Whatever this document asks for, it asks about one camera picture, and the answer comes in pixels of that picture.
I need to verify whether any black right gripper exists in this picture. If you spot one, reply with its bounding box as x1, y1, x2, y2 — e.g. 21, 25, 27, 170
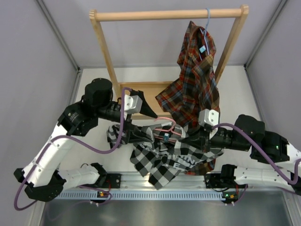
179, 125, 251, 153

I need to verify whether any pink wire hanger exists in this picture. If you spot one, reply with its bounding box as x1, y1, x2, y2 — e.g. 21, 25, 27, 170
152, 117, 187, 143

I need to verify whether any black white checkered shirt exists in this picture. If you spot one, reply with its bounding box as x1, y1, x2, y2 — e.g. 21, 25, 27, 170
107, 124, 224, 190

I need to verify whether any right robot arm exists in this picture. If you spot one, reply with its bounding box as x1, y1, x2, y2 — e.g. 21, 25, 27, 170
181, 114, 301, 195

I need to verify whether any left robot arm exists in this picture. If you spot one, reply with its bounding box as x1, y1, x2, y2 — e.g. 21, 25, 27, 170
14, 78, 157, 202

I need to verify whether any red brown plaid shirt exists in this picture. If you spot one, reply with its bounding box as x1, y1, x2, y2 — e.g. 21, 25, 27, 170
155, 20, 221, 176

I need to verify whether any wooden clothes rack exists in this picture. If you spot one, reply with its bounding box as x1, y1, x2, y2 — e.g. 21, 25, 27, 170
89, 4, 249, 121

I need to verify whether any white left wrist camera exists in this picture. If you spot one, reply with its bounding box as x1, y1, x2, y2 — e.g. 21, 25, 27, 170
124, 95, 143, 114

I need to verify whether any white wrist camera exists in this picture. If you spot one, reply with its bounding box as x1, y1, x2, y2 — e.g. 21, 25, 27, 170
198, 109, 220, 131
124, 95, 143, 114

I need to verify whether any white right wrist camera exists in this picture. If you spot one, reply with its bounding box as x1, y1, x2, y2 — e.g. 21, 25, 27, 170
198, 109, 220, 131

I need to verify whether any aluminium mounting rail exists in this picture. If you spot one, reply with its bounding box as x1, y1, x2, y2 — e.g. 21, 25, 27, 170
47, 171, 279, 201

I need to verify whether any blue wire hanger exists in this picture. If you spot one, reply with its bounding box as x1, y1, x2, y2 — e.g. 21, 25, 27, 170
199, 8, 210, 60

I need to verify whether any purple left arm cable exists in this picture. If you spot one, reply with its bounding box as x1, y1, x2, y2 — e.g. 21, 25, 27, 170
14, 87, 129, 211

